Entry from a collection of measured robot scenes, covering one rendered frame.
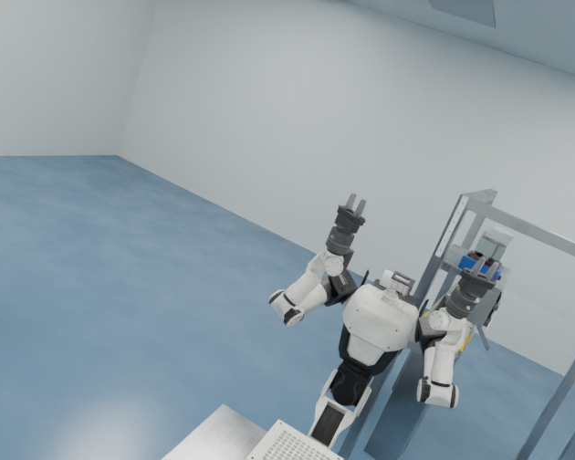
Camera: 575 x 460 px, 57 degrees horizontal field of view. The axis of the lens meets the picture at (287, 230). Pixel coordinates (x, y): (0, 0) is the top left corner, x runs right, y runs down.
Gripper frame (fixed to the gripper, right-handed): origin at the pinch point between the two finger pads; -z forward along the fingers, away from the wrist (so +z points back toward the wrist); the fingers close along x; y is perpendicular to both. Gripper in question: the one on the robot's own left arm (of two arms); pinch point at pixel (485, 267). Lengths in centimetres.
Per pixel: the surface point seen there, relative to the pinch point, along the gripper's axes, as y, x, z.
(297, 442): -26, 40, 67
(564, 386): 107, -184, 107
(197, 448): -30, 70, 74
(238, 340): 170, 17, 194
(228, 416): -13, 60, 77
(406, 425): 73, -72, 143
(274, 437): -26, 48, 67
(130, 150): 584, 167, 255
